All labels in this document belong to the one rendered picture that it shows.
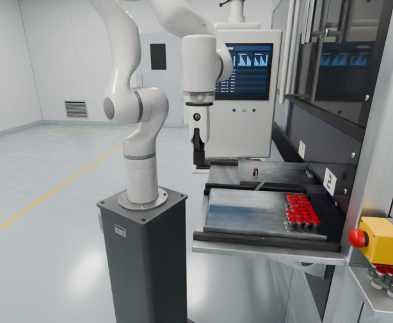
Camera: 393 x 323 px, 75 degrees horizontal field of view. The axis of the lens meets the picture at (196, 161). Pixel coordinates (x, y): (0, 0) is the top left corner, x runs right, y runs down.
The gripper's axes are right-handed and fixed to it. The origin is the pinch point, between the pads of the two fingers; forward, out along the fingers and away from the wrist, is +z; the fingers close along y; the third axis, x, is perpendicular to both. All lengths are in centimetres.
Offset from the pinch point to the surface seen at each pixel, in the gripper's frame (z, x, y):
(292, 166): 21, -39, 54
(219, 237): 20.7, -6.9, -7.9
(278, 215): 22.2, -25.6, 9.0
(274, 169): 22, -31, 52
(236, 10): -55, -9, 95
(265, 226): 22.2, -20.8, 1.6
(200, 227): 22.4, -0.5, -1.2
